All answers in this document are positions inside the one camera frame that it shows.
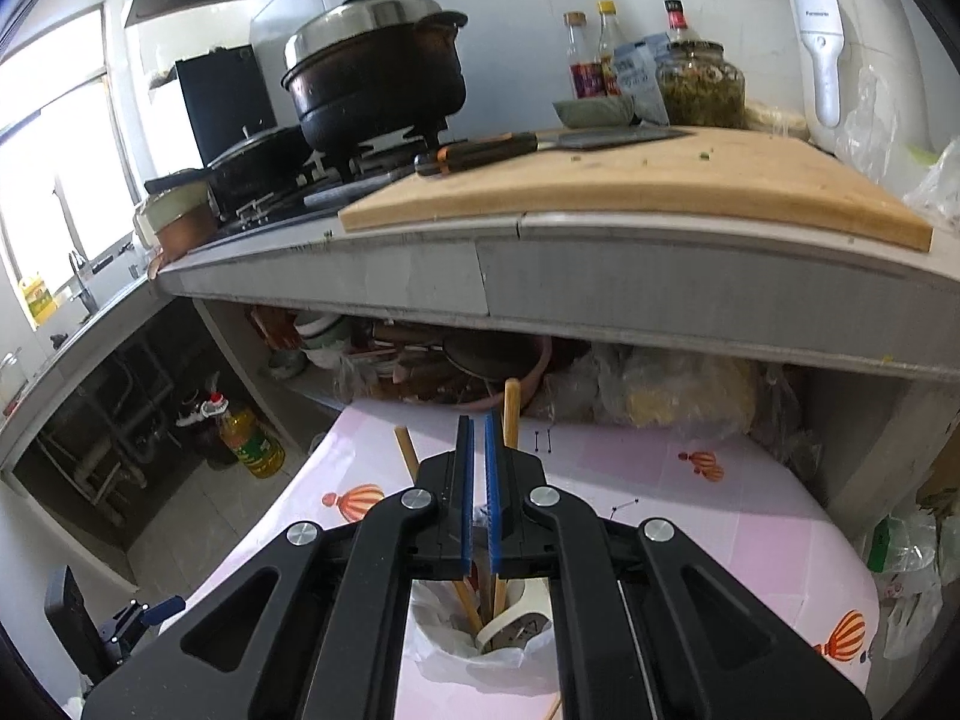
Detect wooden chopstick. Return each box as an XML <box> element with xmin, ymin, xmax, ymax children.
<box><xmin>394</xmin><ymin>426</ymin><xmax>482</xmax><ymax>635</ymax></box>
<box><xmin>491</xmin><ymin>379</ymin><xmax>523</xmax><ymax>616</ymax></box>

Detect white ceramic spoon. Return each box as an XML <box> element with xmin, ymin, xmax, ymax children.
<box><xmin>475</xmin><ymin>577</ymin><xmax>553</xmax><ymax>653</ymax></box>

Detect white plastic bag on holder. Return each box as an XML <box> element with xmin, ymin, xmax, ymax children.
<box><xmin>404</xmin><ymin>582</ymin><xmax>558</xmax><ymax>697</ymax></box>

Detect pink plastic basin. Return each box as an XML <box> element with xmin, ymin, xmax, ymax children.
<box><xmin>443</xmin><ymin>330</ymin><xmax>553</xmax><ymax>413</ymax></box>

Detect cooking oil bottle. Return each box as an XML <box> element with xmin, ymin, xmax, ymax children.
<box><xmin>205</xmin><ymin>392</ymin><xmax>286</xmax><ymax>479</ymax></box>

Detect pink patterned tablecloth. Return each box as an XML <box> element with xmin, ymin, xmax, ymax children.
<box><xmin>159</xmin><ymin>397</ymin><xmax>881</xmax><ymax>720</ymax></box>

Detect black wok with lid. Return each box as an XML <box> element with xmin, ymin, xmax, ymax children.
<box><xmin>145</xmin><ymin>127</ymin><xmax>314</xmax><ymax>221</ymax></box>

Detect brown clay pot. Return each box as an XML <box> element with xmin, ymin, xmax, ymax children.
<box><xmin>143</xmin><ymin>181</ymin><xmax>218</xmax><ymax>260</ymax></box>

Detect wooden cutting board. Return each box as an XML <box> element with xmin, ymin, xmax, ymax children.
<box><xmin>340</xmin><ymin>128</ymin><xmax>932</xmax><ymax>252</ymax></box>

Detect sauce bottle red label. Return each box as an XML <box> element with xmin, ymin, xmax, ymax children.
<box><xmin>563</xmin><ymin>11</ymin><xmax>605</xmax><ymax>99</ymax></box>

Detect large black cooking pot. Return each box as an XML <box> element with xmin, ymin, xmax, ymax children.
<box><xmin>281</xmin><ymin>0</ymin><xmax>469</xmax><ymax>158</ymax></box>

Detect glass jar of pickles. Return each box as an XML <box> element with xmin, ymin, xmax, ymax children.
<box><xmin>658</xmin><ymin>41</ymin><xmax>745</xmax><ymax>128</ymax></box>

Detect sauce bottle yellow cap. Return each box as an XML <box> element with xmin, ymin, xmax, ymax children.
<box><xmin>596</xmin><ymin>0</ymin><xmax>625</xmax><ymax>96</ymax></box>

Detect white electric kettle appliance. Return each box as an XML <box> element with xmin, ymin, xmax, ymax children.
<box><xmin>789</xmin><ymin>0</ymin><xmax>931</xmax><ymax>153</ymax></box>

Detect kitchen knife orange handle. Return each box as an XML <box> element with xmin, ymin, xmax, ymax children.
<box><xmin>413</xmin><ymin>124</ymin><xmax>686</xmax><ymax>177</ymax></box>

